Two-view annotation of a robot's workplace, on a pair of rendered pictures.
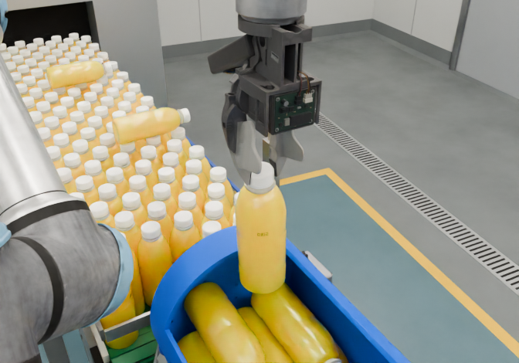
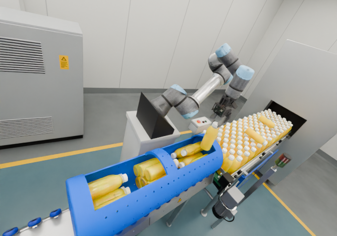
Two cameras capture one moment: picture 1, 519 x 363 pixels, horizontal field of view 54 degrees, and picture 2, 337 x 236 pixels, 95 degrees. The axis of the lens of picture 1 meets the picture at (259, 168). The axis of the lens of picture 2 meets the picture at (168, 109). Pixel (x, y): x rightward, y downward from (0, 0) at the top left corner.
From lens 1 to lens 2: 0.70 m
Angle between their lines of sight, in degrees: 62
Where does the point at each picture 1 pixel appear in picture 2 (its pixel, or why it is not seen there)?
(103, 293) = (184, 111)
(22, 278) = (178, 96)
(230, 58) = not seen: hidden behind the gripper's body
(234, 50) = not seen: hidden behind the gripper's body
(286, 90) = (218, 105)
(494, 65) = not seen: outside the picture
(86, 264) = (186, 106)
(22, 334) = (172, 100)
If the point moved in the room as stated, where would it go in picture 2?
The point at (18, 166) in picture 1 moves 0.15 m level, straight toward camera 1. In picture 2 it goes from (198, 93) to (183, 94)
